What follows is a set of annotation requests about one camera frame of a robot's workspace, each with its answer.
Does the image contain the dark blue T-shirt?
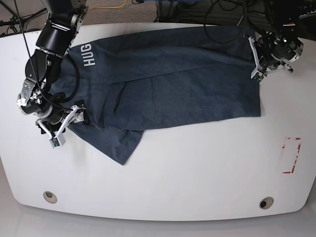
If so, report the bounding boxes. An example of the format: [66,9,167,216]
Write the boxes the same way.
[50,26,261,165]

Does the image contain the red tape rectangle marking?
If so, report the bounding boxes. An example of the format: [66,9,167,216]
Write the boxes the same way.
[280,137,301,174]

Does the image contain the black tripod legs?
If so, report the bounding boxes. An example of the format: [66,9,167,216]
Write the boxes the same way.
[0,0,48,33]

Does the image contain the right table cable grommet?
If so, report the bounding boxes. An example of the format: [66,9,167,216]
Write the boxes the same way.
[259,197,274,210]

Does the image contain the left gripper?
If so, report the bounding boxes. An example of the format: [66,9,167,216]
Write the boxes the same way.
[244,33,294,77]

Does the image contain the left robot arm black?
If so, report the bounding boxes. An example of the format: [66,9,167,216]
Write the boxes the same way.
[203,0,316,81]

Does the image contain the left table cable grommet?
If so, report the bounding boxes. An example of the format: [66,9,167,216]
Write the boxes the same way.
[43,191,57,204]

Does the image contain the yellow cable on floor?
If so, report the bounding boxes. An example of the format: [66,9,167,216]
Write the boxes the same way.
[88,0,128,12]

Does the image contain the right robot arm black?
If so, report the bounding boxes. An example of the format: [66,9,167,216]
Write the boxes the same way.
[17,0,88,146]

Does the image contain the table cable grommet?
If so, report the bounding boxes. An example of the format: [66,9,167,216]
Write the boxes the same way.
[259,197,274,210]
[43,191,57,204]

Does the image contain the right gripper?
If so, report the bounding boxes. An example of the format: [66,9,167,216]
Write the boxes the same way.
[36,100,89,138]

